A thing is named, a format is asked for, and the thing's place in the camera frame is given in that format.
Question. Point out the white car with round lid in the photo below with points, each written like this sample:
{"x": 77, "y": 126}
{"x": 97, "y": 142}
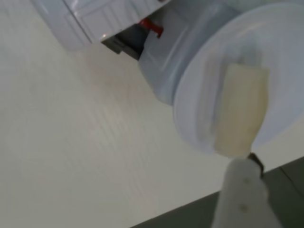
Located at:
{"x": 95, "y": 21}

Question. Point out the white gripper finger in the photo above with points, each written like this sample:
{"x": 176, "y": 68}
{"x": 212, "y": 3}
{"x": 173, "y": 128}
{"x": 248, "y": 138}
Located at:
{"x": 244, "y": 199}

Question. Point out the white toy train car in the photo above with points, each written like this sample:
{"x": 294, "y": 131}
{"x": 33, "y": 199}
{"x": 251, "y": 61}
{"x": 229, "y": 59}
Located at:
{"x": 166, "y": 61}

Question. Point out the pale white squid sushi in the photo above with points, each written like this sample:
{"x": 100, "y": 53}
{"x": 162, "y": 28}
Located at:
{"x": 242, "y": 107}

